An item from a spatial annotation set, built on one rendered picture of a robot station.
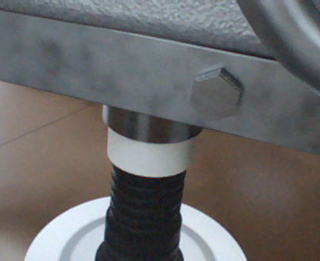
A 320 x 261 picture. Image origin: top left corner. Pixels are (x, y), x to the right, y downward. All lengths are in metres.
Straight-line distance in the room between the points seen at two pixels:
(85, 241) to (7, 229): 1.46
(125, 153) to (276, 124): 0.12
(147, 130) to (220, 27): 0.13
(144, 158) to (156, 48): 0.09
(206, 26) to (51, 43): 0.12
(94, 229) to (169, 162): 0.16
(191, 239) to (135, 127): 0.19
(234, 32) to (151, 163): 0.15
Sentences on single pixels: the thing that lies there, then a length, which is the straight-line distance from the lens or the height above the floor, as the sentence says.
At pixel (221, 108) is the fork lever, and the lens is 0.24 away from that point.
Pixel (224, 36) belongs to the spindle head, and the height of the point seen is 1.17.
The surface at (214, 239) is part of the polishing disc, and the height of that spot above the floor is 0.92.
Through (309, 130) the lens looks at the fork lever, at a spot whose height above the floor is 1.12.
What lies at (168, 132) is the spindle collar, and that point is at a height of 1.08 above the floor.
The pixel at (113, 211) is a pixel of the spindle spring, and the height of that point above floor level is 0.99.
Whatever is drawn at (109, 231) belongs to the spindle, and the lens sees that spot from 0.37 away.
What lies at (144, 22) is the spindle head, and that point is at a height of 1.17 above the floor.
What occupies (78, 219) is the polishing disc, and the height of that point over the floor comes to 0.92.
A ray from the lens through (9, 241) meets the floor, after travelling 1.83.
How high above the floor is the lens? 1.22
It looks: 27 degrees down
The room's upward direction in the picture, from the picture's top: 6 degrees clockwise
